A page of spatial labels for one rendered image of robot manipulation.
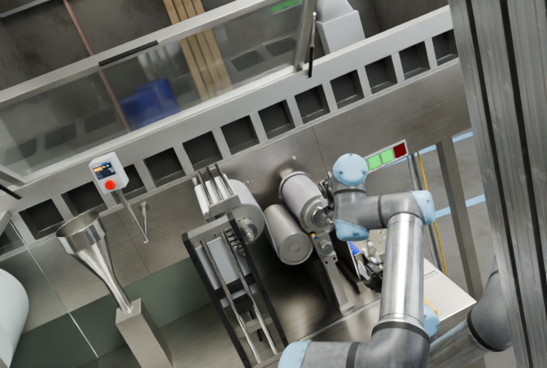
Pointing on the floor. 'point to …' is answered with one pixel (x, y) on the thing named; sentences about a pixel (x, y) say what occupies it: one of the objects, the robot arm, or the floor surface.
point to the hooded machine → (337, 23)
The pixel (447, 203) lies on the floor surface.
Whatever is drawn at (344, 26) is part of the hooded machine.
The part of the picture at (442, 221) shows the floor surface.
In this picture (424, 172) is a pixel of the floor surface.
